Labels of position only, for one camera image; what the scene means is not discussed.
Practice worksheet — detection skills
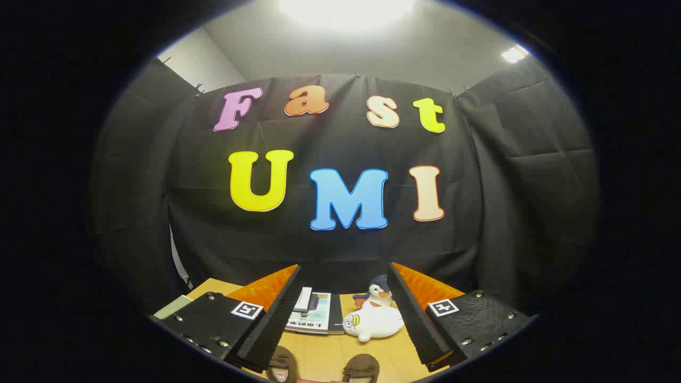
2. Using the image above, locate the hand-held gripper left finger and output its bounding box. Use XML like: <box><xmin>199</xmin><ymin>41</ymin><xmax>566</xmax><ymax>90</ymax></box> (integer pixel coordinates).
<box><xmin>159</xmin><ymin>264</ymin><xmax>302</xmax><ymax>374</ymax></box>

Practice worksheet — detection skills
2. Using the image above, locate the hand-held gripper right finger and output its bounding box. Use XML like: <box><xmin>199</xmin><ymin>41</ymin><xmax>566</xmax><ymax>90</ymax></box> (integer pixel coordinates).
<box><xmin>387</xmin><ymin>262</ymin><xmax>535</xmax><ymax>373</ymax></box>

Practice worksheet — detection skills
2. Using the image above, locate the brown fuzzy shoe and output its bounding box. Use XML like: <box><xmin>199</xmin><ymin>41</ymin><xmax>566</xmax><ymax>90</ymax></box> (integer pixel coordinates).
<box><xmin>342</xmin><ymin>354</ymin><xmax>381</xmax><ymax>383</ymax></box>
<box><xmin>267</xmin><ymin>346</ymin><xmax>298</xmax><ymax>382</ymax></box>

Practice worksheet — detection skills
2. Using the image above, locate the white plush seal toy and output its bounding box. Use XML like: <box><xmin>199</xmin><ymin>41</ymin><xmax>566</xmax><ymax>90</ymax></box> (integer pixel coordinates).
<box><xmin>342</xmin><ymin>302</ymin><xmax>405</xmax><ymax>343</ymax></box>

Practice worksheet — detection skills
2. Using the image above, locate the book with pale blue cover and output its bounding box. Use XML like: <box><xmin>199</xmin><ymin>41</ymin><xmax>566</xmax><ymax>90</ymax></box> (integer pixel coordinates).
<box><xmin>285</xmin><ymin>292</ymin><xmax>333</xmax><ymax>335</ymax></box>

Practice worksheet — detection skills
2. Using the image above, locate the grey penguin plush toy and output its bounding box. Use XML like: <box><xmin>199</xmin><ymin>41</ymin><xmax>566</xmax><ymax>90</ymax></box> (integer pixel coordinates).
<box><xmin>352</xmin><ymin>274</ymin><xmax>394</xmax><ymax>309</ymax></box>

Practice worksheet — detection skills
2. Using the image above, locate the black book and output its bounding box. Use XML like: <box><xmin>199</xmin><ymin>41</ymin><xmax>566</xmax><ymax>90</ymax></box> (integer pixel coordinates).
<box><xmin>306</xmin><ymin>292</ymin><xmax>345</xmax><ymax>336</ymax></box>

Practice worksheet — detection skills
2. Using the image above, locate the small ceiling light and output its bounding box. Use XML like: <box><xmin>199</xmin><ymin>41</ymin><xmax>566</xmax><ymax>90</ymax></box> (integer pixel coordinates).
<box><xmin>501</xmin><ymin>45</ymin><xmax>530</xmax><ymax>64</ymax></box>

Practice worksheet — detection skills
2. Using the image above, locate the large ceiling light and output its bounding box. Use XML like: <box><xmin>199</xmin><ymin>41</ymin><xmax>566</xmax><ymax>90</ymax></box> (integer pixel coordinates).
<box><xmin>277</xmin><ymin>0</ymin><xmax>418</xmax><ymax>27</ymax></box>

